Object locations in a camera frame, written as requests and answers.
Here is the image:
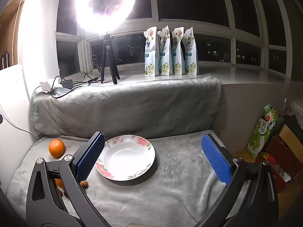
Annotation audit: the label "white window frame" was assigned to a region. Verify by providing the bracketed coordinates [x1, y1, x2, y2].
[55, 0, 294, 81]

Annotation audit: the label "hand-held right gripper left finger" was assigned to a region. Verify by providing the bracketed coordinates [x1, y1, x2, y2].
[26, 131, 112, 227]

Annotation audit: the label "brown cardboard box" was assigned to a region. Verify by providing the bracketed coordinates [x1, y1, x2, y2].
[279, 123, 303, 163]

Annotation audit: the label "power adapter and cables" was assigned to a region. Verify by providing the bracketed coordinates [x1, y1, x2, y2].
[51, 55, 105, 98]

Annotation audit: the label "cardboard boxes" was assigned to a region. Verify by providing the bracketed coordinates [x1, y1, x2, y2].
[260, 136, 301, 192]

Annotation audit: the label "black tripod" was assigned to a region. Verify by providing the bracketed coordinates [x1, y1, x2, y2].
[101, 33, 121, 85]

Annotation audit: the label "green snack bag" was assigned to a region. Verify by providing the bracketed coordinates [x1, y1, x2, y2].
[246, 103, 281, 159]

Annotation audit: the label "white lace cloth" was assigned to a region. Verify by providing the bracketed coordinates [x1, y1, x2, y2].
[284, 98, 303, 118]

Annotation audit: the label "grey fleece blanket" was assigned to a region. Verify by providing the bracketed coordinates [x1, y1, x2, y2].
[6, 129, 239, 227]

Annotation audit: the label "bright ring light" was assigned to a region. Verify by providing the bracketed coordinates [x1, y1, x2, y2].
[74, 0, 137, 35]

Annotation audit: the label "white floral plate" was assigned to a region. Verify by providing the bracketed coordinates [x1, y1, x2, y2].
[95, 135, 156, 181]

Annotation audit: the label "light blue cloth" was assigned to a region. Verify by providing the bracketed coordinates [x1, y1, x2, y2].
[52, 87, 71, 98]

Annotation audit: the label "smooth orange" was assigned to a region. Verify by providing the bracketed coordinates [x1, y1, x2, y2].
[49, 139, 65, 158]

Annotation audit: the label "white cable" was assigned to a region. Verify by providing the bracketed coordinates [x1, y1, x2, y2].
[0, 104, 38, 138]

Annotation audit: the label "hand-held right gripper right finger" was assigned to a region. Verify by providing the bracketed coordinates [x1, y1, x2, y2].
[196, 133, 280, 227]

